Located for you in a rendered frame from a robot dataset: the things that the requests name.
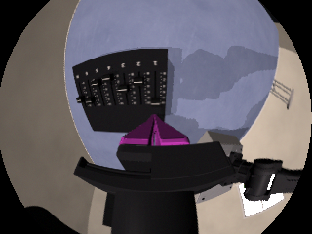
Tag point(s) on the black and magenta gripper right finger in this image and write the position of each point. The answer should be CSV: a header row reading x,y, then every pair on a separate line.
x,y
167,135

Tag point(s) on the black lighting desk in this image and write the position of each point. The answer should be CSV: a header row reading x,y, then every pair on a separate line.
x,y
119,105

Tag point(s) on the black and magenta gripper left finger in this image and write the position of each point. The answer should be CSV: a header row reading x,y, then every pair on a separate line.
x,y
143,134

